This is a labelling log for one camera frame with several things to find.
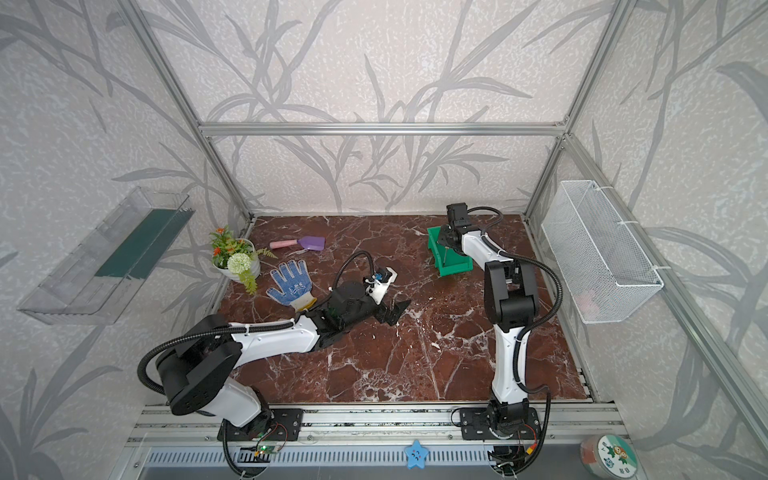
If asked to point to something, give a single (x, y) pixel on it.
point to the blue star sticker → (416, 455)
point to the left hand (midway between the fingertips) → (403, 283)
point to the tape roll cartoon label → (610, 456)
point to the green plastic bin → (447, 260)
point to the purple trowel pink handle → (314, 243)
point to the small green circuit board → (266, 448)
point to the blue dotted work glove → (296, 290)
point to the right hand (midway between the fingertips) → (449, 227)
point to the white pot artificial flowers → (237, 258)
